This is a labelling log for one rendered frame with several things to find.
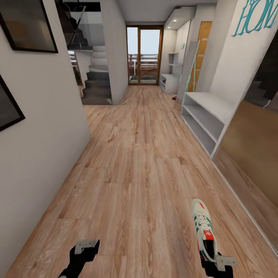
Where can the picture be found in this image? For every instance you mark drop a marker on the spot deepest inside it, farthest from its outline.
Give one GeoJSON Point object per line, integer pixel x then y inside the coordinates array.
{"type": "Point", "coordinates": [10, 112]}
{"type": "Point", "coordinates": [26, 26]}

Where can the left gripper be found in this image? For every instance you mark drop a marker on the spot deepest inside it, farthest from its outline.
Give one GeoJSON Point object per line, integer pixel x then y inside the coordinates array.
{"type": "Point", "coordinates": [86, 256]}

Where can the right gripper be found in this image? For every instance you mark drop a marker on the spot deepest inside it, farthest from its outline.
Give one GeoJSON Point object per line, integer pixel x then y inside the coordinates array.
{"type": "Point", "coordinates": [211, 269]}

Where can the stairs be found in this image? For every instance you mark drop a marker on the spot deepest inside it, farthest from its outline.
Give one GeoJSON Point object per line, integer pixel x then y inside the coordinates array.
{"type": "Point", "coordinates": [89, 62]}

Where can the standing mirror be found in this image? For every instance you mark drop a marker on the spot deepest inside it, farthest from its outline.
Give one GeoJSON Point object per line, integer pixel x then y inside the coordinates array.
{"type": "Point", "coordinates": [185, 78]}

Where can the gym shoe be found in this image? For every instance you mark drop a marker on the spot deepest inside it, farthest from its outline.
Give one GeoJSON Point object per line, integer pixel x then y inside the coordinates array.
{"type": "Point", "coordinates": [206, 240]}

